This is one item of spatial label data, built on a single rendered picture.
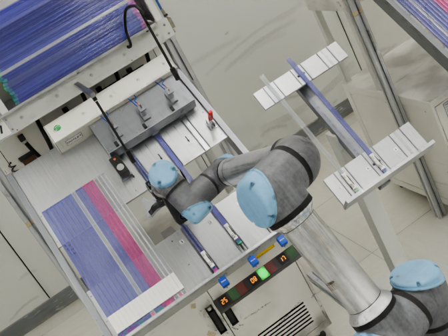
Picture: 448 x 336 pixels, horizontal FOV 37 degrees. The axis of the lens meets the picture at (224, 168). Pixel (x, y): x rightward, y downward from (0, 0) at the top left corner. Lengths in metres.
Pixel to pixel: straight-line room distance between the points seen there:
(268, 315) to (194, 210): 0.90
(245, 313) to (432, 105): 1.06
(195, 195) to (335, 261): 0.48
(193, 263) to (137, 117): 0.53
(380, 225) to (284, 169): 1.02
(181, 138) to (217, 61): 1.78
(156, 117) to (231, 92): 1.84
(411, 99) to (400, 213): 0.69
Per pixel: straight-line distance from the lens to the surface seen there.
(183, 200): 1.76
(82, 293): 2.11
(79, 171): 2.28
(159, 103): 2.28
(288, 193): 1.41
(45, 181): 2.31
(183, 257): 2.09
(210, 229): 2.11
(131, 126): 2.25
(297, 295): 2.59
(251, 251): 2.05
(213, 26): 3.98
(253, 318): 2.54
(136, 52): 2.32
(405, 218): 3.21
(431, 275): 1.58
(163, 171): 1.76
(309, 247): 1.45
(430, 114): 2.73
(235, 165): 1.72
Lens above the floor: 1.75
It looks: 22 degrees down
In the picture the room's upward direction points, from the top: 29 degrees counter-clockwise
